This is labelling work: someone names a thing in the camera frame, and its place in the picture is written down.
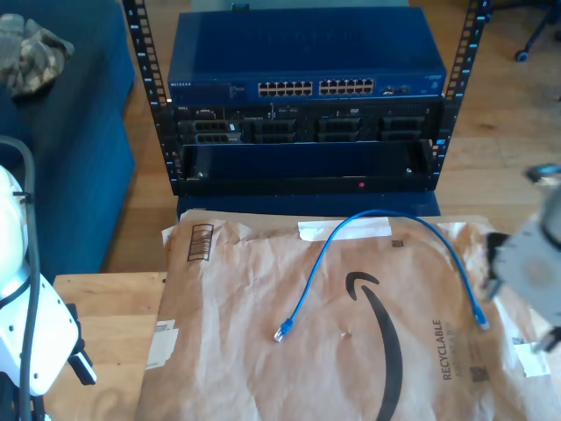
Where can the black equipment rack frame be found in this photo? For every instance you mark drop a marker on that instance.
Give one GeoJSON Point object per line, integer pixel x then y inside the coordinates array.
{"type": "Point", "coordinates": [149, 66]}

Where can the office chair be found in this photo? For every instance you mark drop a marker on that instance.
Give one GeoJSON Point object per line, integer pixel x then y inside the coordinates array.
{"type": "Point", "coordinates": [537, 30]}

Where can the blue network switch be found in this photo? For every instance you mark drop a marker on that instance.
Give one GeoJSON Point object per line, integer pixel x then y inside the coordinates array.
{"type": "Point", "coordinates": [307, 44]}

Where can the black rack server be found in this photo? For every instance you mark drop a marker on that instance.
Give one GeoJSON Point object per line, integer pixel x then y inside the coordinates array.
{"type": "Point", "coordinates": [342, 127]}

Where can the blue sofa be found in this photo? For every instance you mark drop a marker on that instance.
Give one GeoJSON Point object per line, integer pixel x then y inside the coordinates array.
{"type": "Point", "coordinates": [79, 175]}

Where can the brown paper mailer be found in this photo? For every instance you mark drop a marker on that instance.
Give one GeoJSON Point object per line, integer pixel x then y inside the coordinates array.
{"type": "Point", "coordinates": [263, 307]}

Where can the blue base under rack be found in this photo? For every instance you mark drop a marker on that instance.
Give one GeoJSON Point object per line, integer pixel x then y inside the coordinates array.
{"type": "Point", "coordinates": [307, 204]}

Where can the camouflage cloth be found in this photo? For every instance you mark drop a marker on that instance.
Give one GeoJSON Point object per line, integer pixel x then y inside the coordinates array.
{"type": "Point", "coordinates": [30, 57]}

